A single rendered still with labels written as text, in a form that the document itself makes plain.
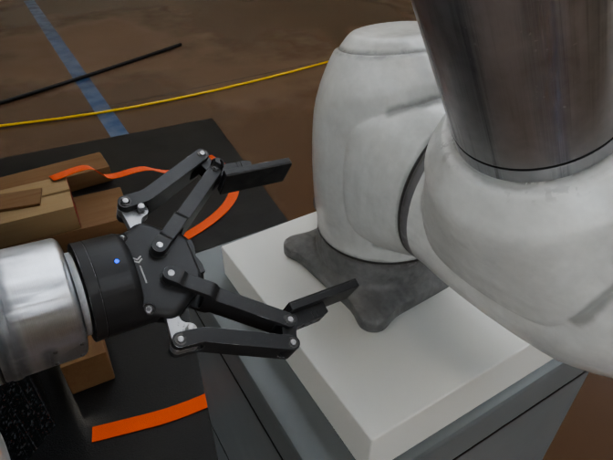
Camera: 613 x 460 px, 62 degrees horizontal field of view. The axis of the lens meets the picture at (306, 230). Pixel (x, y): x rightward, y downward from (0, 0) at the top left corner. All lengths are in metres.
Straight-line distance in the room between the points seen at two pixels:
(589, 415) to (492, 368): 1.17
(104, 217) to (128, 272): 1.74
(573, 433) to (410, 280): 1.13
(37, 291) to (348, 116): 0.28
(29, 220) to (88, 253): 1.68
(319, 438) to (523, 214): 0.32
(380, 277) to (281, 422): 0.18
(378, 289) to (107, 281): 0.29
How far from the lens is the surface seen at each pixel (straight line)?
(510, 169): 0.31
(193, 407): 1.53
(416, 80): 0.45
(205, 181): 0.46
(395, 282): 0.56
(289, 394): 0.57
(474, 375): 0.53
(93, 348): 1.59
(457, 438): 0.58
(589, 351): 0.38
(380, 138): 0.45
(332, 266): 0.58
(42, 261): 0.38
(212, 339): 0.40
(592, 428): 1.68
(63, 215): 2.06
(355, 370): 0.52
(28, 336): 0.37
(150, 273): 0.41
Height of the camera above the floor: 1.27
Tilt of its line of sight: 37 degrees down
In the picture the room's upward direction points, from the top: straight up
